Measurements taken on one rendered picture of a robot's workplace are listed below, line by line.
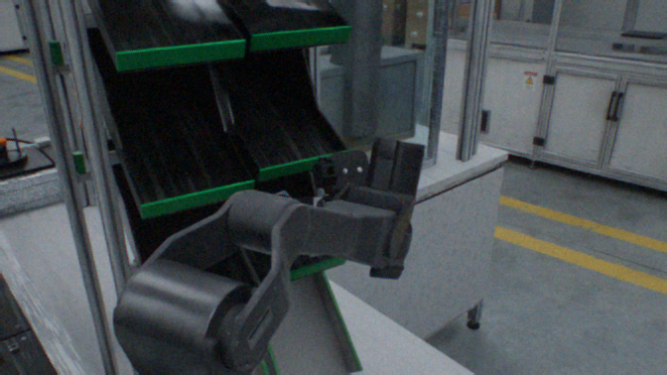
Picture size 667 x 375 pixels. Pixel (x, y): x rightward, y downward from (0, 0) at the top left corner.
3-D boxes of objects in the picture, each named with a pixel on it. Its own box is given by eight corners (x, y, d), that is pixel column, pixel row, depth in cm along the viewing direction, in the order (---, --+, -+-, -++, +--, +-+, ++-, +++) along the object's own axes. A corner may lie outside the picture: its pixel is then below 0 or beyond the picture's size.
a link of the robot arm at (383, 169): (386, 261, 51) (411, 135, 50) (310, 241, 54) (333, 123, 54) (418, 254, 61) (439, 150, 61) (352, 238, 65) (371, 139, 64)
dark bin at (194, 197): (253, 194, 65) (260, 150, 60) (142, 221, 59) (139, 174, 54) (179, 59, 80) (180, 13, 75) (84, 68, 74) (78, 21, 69)
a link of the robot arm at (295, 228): (226, 377, 28) (271, 178, 28) (110, 330, 31) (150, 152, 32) (391, 318, 55) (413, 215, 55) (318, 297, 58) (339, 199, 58)
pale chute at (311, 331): (351, 373, 88) (363, 370, 84) (278, 405, 82) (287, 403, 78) (292, 215, 95) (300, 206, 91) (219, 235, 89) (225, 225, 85)
